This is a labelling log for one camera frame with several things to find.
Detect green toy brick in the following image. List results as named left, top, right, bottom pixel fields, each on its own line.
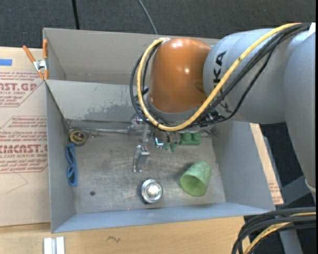
left=180, top=132, right=202, bottom=146

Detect black and yellow tape measure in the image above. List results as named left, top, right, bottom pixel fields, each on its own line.
left=69, top=130, right=86, bottom=147

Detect grey metal bin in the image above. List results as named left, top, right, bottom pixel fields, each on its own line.
left=42, top=27, right=277, bottom=234

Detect shiny silver round bell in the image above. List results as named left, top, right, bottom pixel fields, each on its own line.
left=140, top=178, right=164, bottom=205

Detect green plastic cup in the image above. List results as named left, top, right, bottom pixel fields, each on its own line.
left=179, top=160, right=212, bottom=197

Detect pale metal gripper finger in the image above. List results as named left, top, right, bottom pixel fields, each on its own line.
left=132, top=144, right=142, bottom=173
left=138, top=146, right=151, bottom=173

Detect blue sunglasses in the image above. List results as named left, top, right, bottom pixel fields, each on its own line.
left=65, top=142, right=78, bottom=187

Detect brown cardboard board, red print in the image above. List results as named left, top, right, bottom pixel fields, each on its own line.
left=0, top=46, right=285, bottom=229

